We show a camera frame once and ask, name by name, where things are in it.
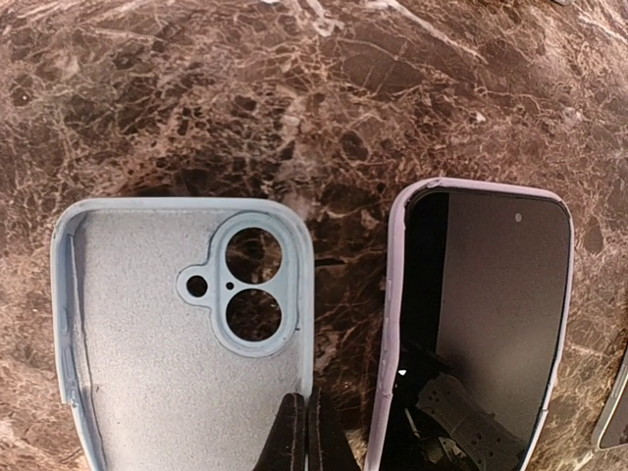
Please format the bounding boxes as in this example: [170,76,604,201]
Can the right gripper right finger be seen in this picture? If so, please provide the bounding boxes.
[306,387,358,471]

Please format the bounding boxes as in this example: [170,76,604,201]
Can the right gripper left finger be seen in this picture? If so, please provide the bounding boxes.
[253,392,306,471]

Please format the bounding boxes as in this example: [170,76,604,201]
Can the black phone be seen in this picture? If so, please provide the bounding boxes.
[380,190,573,471]

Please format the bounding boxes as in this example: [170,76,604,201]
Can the lavender phone case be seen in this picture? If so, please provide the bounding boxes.
[360,176,575,471]

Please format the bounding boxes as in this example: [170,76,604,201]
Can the black phone face up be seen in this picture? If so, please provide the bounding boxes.
[592,350,628,449]

